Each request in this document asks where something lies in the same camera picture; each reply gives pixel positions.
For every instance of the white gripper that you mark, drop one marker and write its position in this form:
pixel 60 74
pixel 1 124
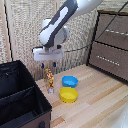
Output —
pixel 48 53

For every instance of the blue plastic bowl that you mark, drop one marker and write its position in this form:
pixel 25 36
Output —
pixel 70 81

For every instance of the yellow orange cereal bar packet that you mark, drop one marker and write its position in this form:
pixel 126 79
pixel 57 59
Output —
pixel 49 80

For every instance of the yellow plastic bowl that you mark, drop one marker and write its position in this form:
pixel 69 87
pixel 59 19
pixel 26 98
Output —
pixel 68 94

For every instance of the brown drawer cabinet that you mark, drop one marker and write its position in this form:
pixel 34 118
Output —
pixel 110 46

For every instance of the black fabric storage box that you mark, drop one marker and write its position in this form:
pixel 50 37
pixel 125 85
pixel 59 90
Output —
pixel 20 100

